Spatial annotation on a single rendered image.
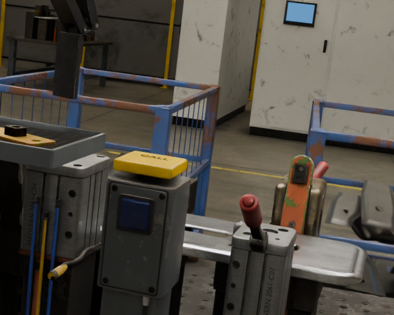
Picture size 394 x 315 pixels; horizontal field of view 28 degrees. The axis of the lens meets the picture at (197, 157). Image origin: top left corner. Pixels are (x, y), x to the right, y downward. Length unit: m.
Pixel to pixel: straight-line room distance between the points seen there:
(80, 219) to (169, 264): 0.22
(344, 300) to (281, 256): 0.97
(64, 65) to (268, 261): 0.32
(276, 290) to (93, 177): 0.27
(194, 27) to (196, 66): 0.44
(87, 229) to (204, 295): 0.79
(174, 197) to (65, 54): 0.21
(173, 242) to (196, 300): 0.94
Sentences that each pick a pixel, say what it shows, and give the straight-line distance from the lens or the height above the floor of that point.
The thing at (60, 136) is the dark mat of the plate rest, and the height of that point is 1.16.
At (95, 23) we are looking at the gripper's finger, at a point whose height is 1.28.
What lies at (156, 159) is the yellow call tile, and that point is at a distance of 0.78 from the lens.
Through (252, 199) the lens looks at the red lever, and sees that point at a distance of 0.78.
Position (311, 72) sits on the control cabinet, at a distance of 8.90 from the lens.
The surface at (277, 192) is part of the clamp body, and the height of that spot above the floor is 1.05.
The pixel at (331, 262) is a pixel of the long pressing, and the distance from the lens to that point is 1.08.
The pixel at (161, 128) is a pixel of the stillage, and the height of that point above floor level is 0.87.
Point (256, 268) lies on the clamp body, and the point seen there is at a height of 1.03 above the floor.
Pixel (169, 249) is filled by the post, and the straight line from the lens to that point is 0.78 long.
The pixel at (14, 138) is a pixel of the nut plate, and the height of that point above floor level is 1.16.
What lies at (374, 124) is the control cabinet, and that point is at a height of 0.32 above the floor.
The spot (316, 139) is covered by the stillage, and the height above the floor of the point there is 0.91.
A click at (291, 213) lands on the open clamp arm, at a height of 1.02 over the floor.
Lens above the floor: 1.31
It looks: 10 degrees down
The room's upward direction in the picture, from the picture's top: 7 degrees clockwise
